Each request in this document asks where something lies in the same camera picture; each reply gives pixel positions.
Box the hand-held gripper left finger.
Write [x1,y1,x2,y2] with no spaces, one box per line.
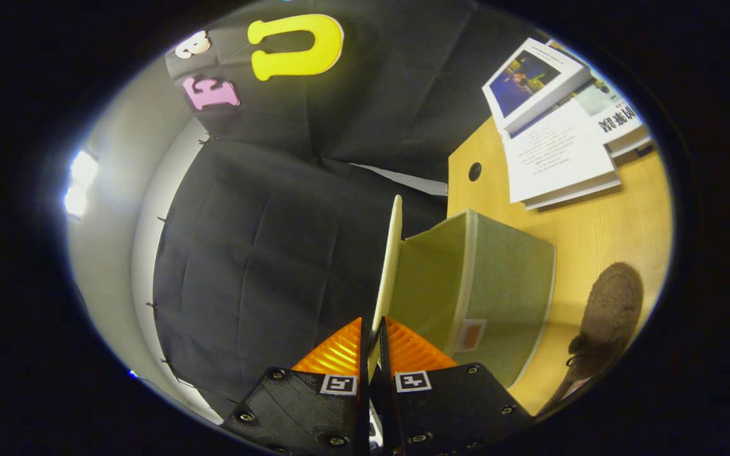
[221,317,371,456]

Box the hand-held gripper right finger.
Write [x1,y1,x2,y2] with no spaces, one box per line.
[376,315,537,456]

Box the green fabric storage box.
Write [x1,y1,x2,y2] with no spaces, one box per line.
[370,195,557,388]

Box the brown fuzzy shoe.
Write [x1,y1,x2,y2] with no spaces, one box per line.
[537,262,645,417]

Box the plain white book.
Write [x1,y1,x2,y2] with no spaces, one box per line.
[502,98,622,211]

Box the white book dark picture cover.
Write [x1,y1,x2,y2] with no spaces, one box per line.
[482,37,594,135]

